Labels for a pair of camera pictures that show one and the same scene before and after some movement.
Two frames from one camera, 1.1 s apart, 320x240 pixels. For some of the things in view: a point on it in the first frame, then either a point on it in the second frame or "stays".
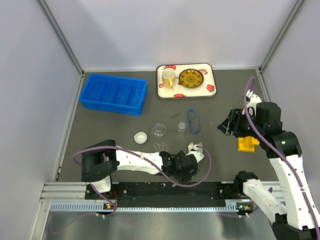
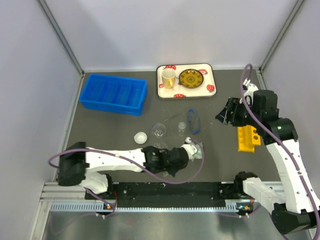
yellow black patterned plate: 190,78 stays
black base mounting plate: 193,194 stays
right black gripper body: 241,128 -> 239,116
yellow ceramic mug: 168,75 stays
